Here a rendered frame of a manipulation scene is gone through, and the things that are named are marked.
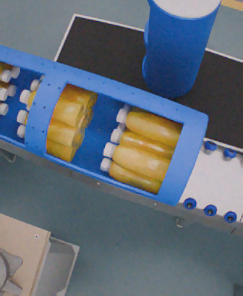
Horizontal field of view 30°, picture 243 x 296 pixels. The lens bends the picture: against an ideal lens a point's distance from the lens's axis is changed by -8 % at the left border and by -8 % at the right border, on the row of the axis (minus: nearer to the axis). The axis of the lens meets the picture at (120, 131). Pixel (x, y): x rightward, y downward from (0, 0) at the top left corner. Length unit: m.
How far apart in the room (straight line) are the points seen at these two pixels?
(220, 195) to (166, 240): 0.94
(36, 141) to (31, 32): 1.55
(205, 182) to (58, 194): 1.12
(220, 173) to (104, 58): 1.16
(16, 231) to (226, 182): 0.70
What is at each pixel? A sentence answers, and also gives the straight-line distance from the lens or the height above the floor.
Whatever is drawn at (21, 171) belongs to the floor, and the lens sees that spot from 2.53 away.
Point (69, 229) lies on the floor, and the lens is 2.45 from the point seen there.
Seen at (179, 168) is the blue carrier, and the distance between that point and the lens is 1.24.
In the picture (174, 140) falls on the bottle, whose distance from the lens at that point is 1.34.
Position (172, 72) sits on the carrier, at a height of 0.50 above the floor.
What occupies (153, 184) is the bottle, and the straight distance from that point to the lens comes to 1.37.
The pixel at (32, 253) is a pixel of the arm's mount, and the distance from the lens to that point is 1.40.
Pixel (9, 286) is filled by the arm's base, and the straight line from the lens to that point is 1.39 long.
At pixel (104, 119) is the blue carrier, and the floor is 0.97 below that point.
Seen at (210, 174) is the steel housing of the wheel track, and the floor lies 0.93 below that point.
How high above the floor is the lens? 2.43
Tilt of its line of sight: 75 degrees down
